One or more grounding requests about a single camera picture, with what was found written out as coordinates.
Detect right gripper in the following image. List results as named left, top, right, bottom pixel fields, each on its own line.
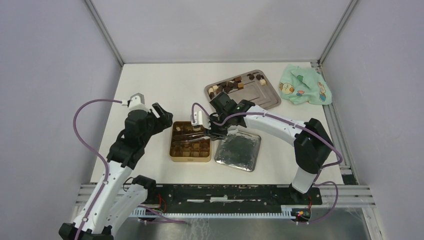
left=202, top=112, right=231, bottom=141

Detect metal serving tongs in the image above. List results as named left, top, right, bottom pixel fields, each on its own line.
left=171, top=130, right=239, bottom=145

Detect gold chocolate box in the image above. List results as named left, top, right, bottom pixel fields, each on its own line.
left=169, top=121, right=212, bottom=163

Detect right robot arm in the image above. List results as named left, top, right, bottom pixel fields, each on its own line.
left=191, top=92, right=336, bottom=204

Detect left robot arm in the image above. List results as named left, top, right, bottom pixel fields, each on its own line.
left=58, top=99, right=173, bottom=240

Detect silver box lid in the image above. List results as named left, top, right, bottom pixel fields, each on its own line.
left=214, top=131, right=262, bottom=172

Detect steel tray with chocolates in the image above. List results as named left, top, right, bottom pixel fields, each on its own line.
left=204, top=70, right=282, bottom=110

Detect green printed cloth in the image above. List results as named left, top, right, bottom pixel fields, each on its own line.
left=278, top=64, right=333, bottom=105

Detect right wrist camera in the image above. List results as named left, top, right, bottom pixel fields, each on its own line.
left=190, top=110, right=211, bottom=130

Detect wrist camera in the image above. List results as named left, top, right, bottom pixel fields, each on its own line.
left=190, top=110, right=211, bottom=130
left=121, top=93, right=149, bottom=112

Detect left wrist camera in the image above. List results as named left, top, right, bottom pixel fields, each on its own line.
left=121, top=93, right=149, bottom=112

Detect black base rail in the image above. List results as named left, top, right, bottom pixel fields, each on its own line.
left=144, top=184, right=323, bottom=214

